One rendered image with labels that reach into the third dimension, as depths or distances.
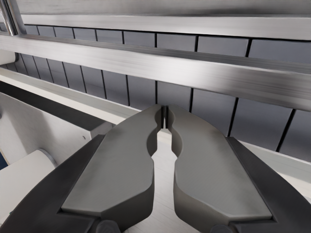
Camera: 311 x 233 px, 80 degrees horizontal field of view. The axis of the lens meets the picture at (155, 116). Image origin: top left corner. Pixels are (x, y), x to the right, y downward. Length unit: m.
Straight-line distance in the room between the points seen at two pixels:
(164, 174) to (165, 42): 0.23
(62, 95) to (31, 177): 0.29
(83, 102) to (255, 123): 0.18
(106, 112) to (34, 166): 0.34
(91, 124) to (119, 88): 0.13
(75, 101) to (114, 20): 0.10
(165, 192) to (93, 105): 0.22
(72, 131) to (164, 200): 0.21
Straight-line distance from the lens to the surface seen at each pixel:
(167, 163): 0.32
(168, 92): 0.19
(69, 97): 0.25
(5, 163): 0.74
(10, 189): 0.50
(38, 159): 0.52
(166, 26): 0.18
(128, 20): 0.20
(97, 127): 0.33
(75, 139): 0.37
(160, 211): 0.43
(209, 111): 0.17
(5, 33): 0.20
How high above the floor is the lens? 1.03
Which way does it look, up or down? 46 degrees down
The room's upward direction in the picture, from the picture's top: 129 degrees counter-clockwise
